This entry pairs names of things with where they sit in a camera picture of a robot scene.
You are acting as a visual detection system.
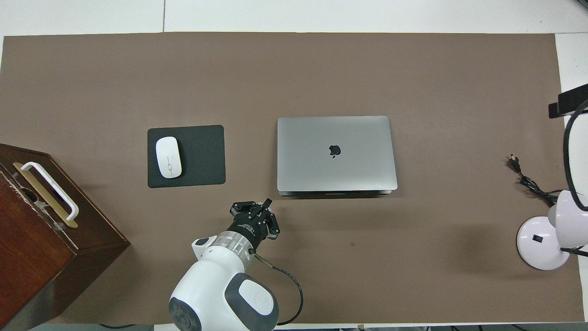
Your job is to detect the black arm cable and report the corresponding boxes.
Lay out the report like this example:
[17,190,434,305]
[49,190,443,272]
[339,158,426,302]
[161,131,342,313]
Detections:
[252,251,304,326]
[562,99,588,213]

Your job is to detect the white computer mouse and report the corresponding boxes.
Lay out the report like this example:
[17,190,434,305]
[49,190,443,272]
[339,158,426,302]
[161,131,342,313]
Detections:
[155,137,183,179]

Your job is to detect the black mouse pad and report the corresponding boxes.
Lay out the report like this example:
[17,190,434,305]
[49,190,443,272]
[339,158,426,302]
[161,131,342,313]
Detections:
[147,125,226,188]

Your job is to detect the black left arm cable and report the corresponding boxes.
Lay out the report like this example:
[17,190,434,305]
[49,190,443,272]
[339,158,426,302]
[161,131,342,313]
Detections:
[252,251,304,326]

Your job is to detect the black lamp power cable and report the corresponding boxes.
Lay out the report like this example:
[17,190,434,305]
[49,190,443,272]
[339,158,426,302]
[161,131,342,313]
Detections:
[509,154,559,206]

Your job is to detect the grey laptop with apple logo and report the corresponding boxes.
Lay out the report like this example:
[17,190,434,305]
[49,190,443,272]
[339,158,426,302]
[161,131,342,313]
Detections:
[277,116,398,197]

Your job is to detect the white desk lamp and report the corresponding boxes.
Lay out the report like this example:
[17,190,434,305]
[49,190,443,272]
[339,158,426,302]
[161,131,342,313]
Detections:
[516,189,588,271]

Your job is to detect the white box handle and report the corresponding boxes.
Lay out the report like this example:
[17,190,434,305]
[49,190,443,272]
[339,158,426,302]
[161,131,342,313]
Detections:
[21,162,79,220]

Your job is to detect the dark brown wooden box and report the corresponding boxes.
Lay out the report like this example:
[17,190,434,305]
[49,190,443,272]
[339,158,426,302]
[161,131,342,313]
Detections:
[0,143,130,329]

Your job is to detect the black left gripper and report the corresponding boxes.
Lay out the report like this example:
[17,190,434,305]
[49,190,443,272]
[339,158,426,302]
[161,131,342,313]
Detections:
[227,199,281,251]

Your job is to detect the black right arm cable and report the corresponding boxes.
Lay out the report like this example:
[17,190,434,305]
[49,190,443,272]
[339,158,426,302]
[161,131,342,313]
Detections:
[562,99,588,213]

